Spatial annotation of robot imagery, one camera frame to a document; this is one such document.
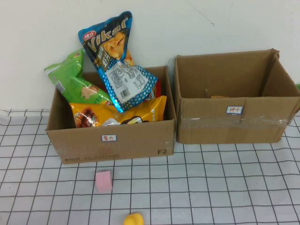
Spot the blue Vikar shrimp chip bag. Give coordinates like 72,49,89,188
77,10,159,113

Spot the large yellow snack bag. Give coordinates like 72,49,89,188
69,95,167,128

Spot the red snack bag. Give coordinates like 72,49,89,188
150,79,162,99

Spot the white label red writing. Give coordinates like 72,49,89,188
100,134,117,142
225,105,244,115

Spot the taped cardboard box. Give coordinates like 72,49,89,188
173,48,300,144

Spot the cardboard box printed F2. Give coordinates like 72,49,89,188
45,65,177,165

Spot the green chip bag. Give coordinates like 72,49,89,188
44,48,114,105

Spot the pink foam block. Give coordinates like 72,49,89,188
95,170,113,194

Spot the yellow rubber duck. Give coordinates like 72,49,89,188
123,212,145,225

